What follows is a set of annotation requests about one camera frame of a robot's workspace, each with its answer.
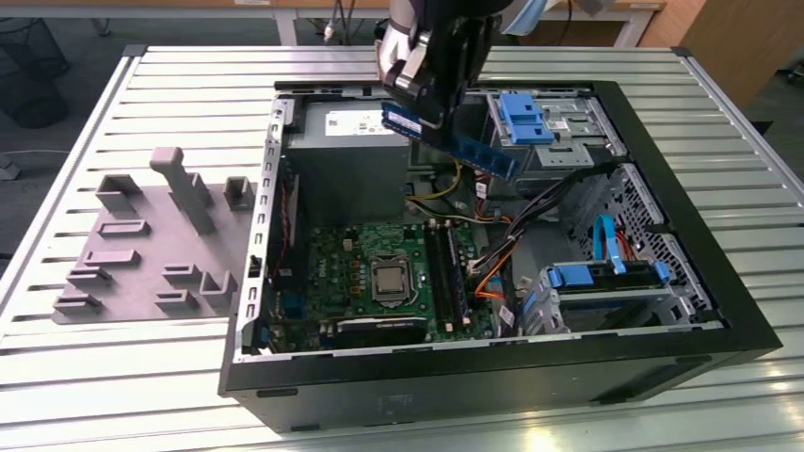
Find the metal CPU socket cover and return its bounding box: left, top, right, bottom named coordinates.
left=367, top=253, right=420, bottom=307

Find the yellow wire bundle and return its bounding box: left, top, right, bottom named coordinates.
left=404, top=158, right=464, bottom=203

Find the silver CPU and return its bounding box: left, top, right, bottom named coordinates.
left=375, top=267, right=409, bottom=293

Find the black graphics card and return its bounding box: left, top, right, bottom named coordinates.
left=319, top=315, right=429, bottom=349

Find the black disk in blue carrier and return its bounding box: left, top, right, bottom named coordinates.
left=544, top=261, right=672, bottom=296

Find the blue RAM stick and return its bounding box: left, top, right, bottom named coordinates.
left=380, top=100, right=521, bottom=181

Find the metal drive bay cage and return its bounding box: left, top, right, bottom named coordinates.
left=483, top=91, right=629, bottom=199

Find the orange wire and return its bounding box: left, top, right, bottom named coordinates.
left=471, top=258, right=513, bottom=301

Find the silver disk bay bracket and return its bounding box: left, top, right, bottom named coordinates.
left=539, top=263, right=692, bottom=333

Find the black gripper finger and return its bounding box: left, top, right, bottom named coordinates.
left=381, top=26, right=471, bottom=129

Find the black mesh wastebasket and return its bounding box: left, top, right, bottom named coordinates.
left=0, top=18, right=71, bottom=129

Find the grey parts rack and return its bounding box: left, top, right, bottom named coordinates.
left=52, top=145, right=259, bottom=326

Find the black cable with white plug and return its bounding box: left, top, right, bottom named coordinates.
left=321, top=0, right=355, bottom=46

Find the wooden cabinet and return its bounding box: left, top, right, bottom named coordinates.
left=640, top=0, right=804, bottom=110

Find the wooden desk with white legs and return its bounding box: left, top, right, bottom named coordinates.
left=269, top=0, right=667, bottom=48

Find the blue plastic disk carrier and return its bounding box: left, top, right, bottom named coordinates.
left=500, top=93, right=555, bottom=146

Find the black empty RAM slot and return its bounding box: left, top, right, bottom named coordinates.
left=424, top=219, right=457, bottom=333

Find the blue flat wire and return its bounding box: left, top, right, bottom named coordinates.
left=592, top=214, right=629, bottom=277

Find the black open PC case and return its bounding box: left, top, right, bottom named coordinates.
left=216, top=79, right=785, bottom=433

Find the green motherboard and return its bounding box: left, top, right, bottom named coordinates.
left=267, top=218, right=504, bottom=352

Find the black cable bundle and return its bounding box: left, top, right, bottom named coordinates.
left=501, top=162, right=623, bottom=241

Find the grey power supply unit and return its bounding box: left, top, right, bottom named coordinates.
left=279, top=101, right=413, bottom=227

